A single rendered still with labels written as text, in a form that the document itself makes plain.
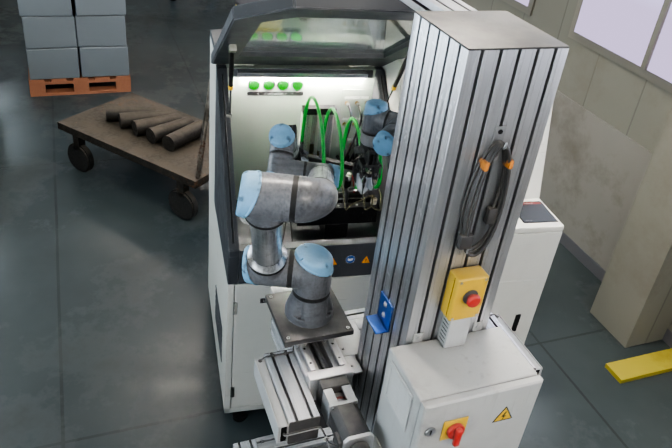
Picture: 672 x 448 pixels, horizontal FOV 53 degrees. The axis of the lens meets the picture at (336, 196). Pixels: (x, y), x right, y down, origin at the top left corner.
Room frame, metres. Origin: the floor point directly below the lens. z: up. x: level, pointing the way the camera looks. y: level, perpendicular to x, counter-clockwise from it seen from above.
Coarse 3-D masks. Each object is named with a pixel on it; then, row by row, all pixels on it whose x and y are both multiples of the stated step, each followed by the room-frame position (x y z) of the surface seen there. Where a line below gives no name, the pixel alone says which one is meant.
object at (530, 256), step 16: (400, 64) 2.54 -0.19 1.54; (400, 80) 2.51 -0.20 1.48; (400, 96) 2.49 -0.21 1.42; (544, 144) 2.65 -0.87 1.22; (544, 160) 2.64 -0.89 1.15; (528, 192) 2.59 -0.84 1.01; (512, 240) 2.32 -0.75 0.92; (528, 240) 2.34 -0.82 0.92; (544, 240) 2.37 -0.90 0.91; (512, 256) 2.33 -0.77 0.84; (528, 256) 2.35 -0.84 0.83; (544, 256) 2.37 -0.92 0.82; (512, 272) 2.34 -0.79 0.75; (528, 272) 2.36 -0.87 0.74; (544, 272) 2.38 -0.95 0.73; (512, 288) 2.34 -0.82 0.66; (528, 288) 2.36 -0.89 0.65; (496, 304) 2.32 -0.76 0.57; (512, 304) 2.35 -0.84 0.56; (528, 304) 2.37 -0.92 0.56; (512, 320) 2.36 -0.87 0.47; (528, 320) 2.38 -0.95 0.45
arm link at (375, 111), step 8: (368, 104) 2.04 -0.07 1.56; (376, 104) 2.04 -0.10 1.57; (384, 104) 2.05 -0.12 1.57; (368, 112) 2.03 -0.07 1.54; (376, 112) 2.02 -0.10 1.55; (384, 112) 2.03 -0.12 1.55; (368, 120) 2.03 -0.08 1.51; (376, 120) 2.02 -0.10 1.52; (368, 128) 2.03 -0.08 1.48; (376, 128) 2.03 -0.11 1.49
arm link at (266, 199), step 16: (256, 176) 1.38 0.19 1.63; (272, 176) 1.39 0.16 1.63; (288, 176) 1.40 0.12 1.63; (240, 192) 1.34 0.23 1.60; (256, 192) 1.34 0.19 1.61; (272, 192) 1.35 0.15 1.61; (288, 192) 1.35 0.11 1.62; (240, 208) 1.33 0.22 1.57; (256, 208) 1.33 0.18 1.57; (272, 208) 1.33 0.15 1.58; (288, 208) 1.33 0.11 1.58; (256, 224) 1.36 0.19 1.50; (272, 224) 1.36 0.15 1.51; (256, 240) 1.44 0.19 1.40; (272, 240) 1.44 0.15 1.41; (256, 256) 1.49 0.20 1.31; (272, 256) 1.48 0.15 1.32; (288, 256) 1.58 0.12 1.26; (256, 272) 1.51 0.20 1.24; (272, 272) 1.51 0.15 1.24
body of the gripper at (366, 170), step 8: (360, 144) 2.05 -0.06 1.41; (368, 152) 2.02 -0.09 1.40; (360, 160) 2.04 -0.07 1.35; (368, 160) 2.01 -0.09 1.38; (376, 160) 2.03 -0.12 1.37; (360, 168) 2.02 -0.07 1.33; (368, 168) 2.03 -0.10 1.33; (376, 168) 2.02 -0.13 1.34; (360, 176) 2.01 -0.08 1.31; (368, 176) 2.02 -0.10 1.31; (376, 176) 2.02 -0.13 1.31
